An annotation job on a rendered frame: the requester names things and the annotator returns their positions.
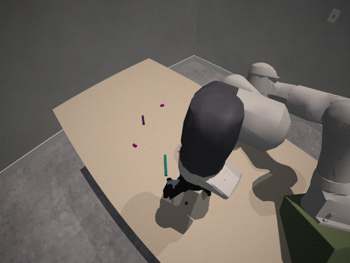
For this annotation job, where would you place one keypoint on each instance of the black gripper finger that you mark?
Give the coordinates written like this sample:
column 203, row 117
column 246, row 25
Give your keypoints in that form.
column 172, row 189
column 205, row 193

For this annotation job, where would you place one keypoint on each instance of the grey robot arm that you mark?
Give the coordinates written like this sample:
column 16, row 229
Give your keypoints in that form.
column 227, row 111

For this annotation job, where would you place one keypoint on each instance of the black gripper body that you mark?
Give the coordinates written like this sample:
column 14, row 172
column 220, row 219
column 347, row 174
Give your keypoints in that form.
column 188, row 185

